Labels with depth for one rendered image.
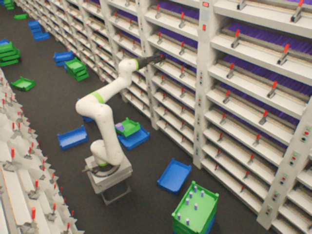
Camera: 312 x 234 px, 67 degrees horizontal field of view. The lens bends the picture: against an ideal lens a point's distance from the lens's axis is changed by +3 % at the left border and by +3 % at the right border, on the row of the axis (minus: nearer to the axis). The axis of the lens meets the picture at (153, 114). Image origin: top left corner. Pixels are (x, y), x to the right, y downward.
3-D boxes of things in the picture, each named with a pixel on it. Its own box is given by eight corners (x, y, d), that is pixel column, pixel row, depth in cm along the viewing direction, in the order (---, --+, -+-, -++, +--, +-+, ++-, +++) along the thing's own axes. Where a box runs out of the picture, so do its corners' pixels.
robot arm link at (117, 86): (103, 95, 161) (91, 88, 164) (103, 107, 169) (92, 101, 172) (135, 74, 184) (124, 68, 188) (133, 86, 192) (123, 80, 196)
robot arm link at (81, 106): (87, 121, 155) (82, 106, 148) (74, 116, 161) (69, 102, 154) (106, 107, 167) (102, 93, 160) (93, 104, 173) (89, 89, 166)
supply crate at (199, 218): (199, 238, 149) (199, 232, 143) (171, 220, 158) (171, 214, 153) (218, 200, 166) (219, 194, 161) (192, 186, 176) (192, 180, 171)
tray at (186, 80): (197, 92, 173) (194, 84, 166) (150, 64, 212) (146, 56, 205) (215, 74, 176) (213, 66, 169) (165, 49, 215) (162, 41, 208)
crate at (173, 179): (177, 196, 205) (176, 191, 200) (157, 186, 214) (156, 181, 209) (191, 170, 223) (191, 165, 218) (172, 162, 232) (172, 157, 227)
